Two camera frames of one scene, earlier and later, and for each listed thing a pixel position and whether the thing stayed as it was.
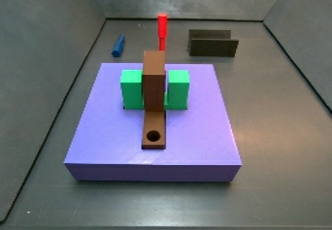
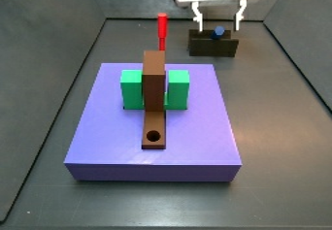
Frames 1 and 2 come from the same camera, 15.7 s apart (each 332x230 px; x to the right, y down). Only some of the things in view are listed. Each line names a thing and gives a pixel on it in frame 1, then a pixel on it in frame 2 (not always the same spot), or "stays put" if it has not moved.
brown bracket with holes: (153, 100) stays put
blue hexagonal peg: (119, 47) -> (219, 32)
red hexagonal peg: (163, 26) stays put
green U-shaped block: (178, 89) stays put
